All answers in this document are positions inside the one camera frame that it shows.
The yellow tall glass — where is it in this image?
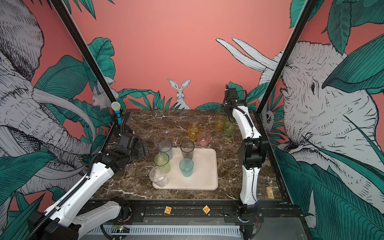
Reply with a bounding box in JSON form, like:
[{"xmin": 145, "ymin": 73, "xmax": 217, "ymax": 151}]
[{"xmin": 214, "ymin": 115, "xmax": 227, "ymax": 132}]

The light green translucent glass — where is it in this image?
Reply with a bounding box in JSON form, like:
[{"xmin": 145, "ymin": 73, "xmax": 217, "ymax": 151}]
[{"xmin": 154, "ymin": 152, "xmax": 171, "ymax": 173}]

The grey-blue translucent glass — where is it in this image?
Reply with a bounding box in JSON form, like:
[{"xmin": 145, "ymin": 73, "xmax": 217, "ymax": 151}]
[{"xmin": 158, "ymin": 140, "xmax": 173, "ymax": 160}]

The clear tall glass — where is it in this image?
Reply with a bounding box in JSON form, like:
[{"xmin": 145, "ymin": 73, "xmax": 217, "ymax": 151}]
[{"xmin": 150, "ymin": 167, "xmax": 168, "ymax": 188}]

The dark smoky tall glass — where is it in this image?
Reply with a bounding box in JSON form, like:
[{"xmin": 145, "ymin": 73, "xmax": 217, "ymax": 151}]
[{"xmin": 180, "ymin": 140, "xmax": 195, "ymax": 160}]

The teal frosted glass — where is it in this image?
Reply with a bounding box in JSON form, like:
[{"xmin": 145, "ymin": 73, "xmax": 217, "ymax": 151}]
[{"xmin": 179, "ymin": 158, "xmax": 194, "ymax": 178}]

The beige rectangular tray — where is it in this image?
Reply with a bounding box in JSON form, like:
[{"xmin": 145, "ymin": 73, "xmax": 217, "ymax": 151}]
[{"xmin": 162, "ymin": 148, "xmax": 218, "ymax": 191}]

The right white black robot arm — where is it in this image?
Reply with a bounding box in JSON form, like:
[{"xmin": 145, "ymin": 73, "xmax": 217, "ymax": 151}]
[{"xmin": 222, "ymin": 100, "xmax": 268, "ymax": 223}]

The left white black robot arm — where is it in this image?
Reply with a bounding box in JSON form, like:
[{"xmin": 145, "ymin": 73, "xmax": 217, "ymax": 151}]
[{"xmin": 27, "ymin": 143, "xmax": 149, "ymax": 240}]

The green short glass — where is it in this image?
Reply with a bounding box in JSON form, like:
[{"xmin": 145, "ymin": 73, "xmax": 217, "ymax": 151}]
[{"xmin": 224, "ymin": 121, "xmax": 237, "ymax": 136}]

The pink short glass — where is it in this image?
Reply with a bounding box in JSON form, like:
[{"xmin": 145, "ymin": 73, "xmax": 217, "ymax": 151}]
[{"xmin": 198, "ymin": 132, "xmax": 211, "ymax": 148}]

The amber short glass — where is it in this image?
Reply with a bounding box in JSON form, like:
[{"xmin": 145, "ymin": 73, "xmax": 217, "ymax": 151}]
[{"xmin": 187, "ymin": 124, "xmax": 200, "ymax": 141}]

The toy microphone on black stand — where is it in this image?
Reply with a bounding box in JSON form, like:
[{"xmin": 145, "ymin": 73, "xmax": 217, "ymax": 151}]
[{"xmin": 111, "ymin": 101, "xmax": 122, "ymax": 125}]

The orange square tag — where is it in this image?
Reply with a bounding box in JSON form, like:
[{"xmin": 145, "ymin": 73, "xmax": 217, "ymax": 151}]
[{"xmin": 164, "ymin": 206, "xmax": 172, "ymax": 215}]

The white ventilated strip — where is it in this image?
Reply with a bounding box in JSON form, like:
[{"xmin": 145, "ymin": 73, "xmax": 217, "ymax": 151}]
[{"xmin": 104, "ymin": 225, "xmax": 242, "ymax": 237}]

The orange diamond tag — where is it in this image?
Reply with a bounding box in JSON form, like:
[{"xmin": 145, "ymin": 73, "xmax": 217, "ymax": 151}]
[{"xmin": 203, "ymin": 205, "xmax": 211, "ymax": 214}]

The small tan block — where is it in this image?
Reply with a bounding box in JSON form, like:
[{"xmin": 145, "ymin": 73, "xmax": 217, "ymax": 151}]
[{"xmin": 266, "ymin": 187, "xmax": 275, "ymax": 200}]

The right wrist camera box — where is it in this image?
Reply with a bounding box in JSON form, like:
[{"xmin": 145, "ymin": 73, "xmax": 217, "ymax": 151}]
[{"xmin": 223, "ymin": 85, "xmax": 239, "ymax": 105}]

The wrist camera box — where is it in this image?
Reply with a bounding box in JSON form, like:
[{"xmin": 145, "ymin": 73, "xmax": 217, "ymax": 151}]
[
  {"xmin": 223, "ymin": 85, "xmax": 239, "ymax": 105},
  {"xmin": 116, "ymin": 133, "xmax": 140, "ymax": 155}
]

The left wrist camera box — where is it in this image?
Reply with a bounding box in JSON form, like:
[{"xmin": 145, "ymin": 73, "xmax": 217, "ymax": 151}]
[{"xmin": 116, "ymin": 133, "xmax": 140, "ymax": 155}]

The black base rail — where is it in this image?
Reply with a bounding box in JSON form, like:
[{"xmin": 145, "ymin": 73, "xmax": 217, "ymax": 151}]
[{"xmin": 111, "ymin": 200, "xmax": 303, "ymax": 225}]

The right black frame post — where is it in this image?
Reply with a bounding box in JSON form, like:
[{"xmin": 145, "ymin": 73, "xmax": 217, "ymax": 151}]
[{"xmin": 256, "ymin": 0, "xmax": 317, "ymax": 116}]

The black frame post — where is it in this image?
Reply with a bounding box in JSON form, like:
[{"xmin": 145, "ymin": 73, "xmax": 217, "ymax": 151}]
[
  {"xmin": 256, "ymin": 0, "xmax": 317, "ymax": 116},
  {"xmin": 51, "ymin": 0, "xmax": 117, "ymax": 102}
]

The left black frame post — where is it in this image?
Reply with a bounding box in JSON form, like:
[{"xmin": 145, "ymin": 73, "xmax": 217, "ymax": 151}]
[{"xmin": 51, "ymin": 0, "xmax": 117, "ymax": 102}]

